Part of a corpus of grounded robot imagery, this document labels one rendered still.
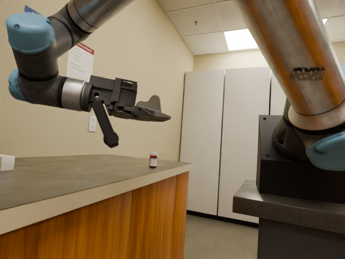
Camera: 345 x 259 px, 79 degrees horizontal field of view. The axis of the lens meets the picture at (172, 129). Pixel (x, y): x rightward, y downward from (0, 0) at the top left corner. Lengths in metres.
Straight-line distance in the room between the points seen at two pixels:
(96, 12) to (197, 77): 2.91
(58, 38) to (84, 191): 0.34
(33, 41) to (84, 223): 0.43
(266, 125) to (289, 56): 0.43
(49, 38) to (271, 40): 0.39
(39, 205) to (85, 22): 0.39
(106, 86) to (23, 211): 0.30
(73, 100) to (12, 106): 0.78
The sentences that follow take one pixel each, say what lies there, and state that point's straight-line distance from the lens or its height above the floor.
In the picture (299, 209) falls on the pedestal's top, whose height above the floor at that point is 0.94.
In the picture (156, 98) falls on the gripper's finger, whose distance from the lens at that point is 0.53.
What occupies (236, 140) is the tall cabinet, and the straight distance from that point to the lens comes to 3.10.
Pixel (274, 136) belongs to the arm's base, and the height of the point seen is 1.10.
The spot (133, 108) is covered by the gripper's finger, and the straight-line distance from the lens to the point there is 0.50.
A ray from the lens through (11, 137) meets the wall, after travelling 1.28.
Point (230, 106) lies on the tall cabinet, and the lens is 3.16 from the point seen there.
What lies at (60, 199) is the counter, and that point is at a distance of 0.51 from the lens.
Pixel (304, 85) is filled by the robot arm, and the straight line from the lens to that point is 0.39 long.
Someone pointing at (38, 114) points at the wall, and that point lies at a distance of 1.36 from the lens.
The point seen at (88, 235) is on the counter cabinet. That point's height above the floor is 0.81.
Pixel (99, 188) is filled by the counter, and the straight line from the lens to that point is 0.59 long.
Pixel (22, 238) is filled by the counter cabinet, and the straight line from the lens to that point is 0.53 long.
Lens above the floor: 1.06
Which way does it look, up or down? 3 degrees up
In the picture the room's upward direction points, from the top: 4 degrees clockwise
